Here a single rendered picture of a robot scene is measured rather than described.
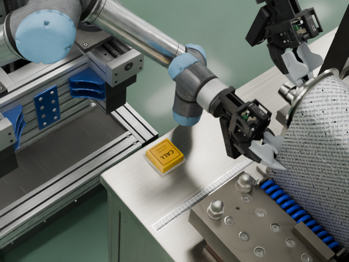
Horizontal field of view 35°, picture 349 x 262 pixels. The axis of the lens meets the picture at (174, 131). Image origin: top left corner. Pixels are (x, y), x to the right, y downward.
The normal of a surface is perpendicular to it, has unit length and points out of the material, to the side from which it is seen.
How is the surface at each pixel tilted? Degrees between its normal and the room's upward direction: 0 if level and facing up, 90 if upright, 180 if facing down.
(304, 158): 90
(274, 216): 0
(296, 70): 90
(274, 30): 90
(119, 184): 0
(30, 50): 86
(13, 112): 0
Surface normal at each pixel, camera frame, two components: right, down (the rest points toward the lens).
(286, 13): -0.76, 0.47
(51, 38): 0.03, 0.76
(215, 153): 0.09, -0.60
